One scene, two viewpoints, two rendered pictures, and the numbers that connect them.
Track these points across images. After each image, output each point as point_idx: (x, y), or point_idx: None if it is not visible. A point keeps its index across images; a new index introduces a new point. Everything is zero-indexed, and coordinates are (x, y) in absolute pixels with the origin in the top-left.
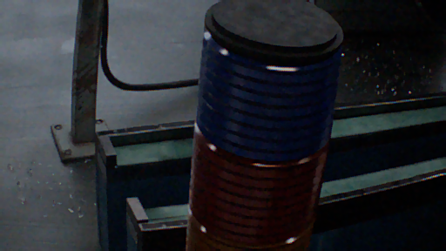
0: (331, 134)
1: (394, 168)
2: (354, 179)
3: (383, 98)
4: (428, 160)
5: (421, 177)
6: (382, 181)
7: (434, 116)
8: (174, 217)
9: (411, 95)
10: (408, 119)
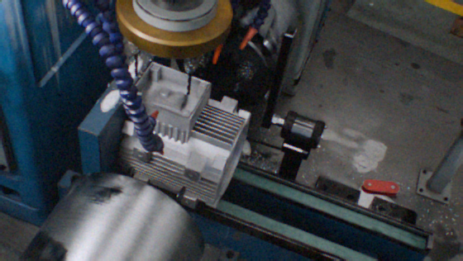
0: (321, 240)
1: (311, 206)
2: (333, 213)
3: (279, 237)
4: (290, 198)
5: (310, 188)
6: (322, 204)
7: (255, 216)
8: (412, 238)
9: (260, 230)
10: (273, 224)
